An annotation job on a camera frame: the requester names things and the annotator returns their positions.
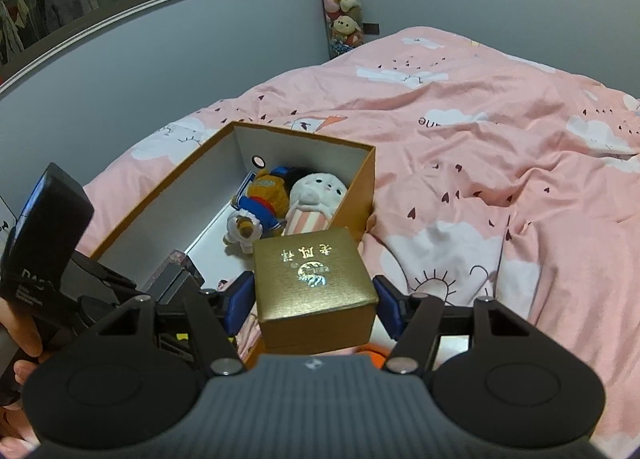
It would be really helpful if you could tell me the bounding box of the crochet orange carrot toy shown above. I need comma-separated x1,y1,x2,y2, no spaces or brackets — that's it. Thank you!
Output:
354,343,390,369

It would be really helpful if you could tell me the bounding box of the gold square gift box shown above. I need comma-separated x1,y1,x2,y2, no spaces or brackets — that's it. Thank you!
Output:
254,227,378,355

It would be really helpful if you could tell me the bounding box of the orange bear plush blue outfit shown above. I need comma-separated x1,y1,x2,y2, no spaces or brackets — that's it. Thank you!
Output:
224,167,288,254

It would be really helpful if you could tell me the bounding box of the white dog plush striped cup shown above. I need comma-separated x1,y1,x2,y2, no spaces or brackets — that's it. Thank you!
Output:
283,168,348,236

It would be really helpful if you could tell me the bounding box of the person's left hand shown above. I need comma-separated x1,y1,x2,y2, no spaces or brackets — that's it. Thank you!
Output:
1,300,42,458

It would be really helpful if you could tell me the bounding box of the orange cardboard storage box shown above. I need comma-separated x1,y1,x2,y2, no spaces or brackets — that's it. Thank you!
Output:
89,121,378,365

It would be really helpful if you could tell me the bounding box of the pink cloud print duvet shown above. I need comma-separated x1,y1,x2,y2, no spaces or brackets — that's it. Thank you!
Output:
79,27,639,458

